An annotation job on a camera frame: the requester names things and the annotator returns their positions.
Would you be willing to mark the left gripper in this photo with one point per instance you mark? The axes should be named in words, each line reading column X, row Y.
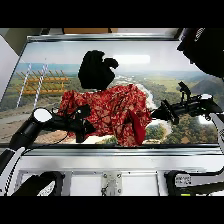
column 80, row 123

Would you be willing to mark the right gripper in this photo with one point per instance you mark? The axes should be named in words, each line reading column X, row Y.
column 168, row 111

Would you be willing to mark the red patterned garment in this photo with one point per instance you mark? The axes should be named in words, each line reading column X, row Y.
column 113, row 110

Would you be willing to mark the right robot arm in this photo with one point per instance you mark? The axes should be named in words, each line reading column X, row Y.
column 200, row 105

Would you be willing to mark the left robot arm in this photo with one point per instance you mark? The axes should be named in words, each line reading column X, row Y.
column 30, row 128

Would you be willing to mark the black garment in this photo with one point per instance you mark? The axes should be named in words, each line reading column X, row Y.
column 96, row 71

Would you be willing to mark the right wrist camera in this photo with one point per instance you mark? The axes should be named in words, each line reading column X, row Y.
column 185, row 91

